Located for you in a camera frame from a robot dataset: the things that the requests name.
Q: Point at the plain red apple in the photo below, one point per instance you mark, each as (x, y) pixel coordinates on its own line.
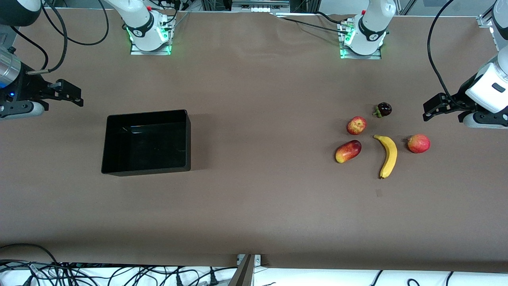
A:
(418, 143)

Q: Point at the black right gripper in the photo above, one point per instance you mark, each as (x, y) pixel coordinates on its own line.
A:
(28, 87)

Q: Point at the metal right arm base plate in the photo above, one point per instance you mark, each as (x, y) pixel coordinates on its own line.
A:
(151, 53)

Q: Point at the dark grey pole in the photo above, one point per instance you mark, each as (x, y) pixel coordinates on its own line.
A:
(242, 276)

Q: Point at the grey metal frame block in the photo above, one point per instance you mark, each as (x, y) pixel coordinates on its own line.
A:
(260, 7)

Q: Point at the yellow banana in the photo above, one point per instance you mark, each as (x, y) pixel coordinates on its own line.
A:
(391, 153)

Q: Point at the black plastic box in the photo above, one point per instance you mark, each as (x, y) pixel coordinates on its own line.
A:
(147, 143)

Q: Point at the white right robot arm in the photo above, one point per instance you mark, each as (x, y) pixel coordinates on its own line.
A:
(137, 18)

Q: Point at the red apple with yellow patch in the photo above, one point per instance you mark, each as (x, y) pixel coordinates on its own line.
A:
(356, 125)

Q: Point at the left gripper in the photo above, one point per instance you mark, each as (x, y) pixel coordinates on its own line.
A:
(457, 99)

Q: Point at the dark purple mangosteen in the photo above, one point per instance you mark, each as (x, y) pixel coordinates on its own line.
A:
(384, 109)

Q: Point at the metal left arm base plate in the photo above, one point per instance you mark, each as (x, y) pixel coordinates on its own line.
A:
(361, 57)

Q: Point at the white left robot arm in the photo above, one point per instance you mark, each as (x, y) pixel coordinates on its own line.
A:
(371, 24)

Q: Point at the small metal bracket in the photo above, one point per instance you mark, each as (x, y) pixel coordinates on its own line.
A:
(257, 260)

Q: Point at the red yellow mango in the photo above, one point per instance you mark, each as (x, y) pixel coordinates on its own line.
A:
(348, 151)

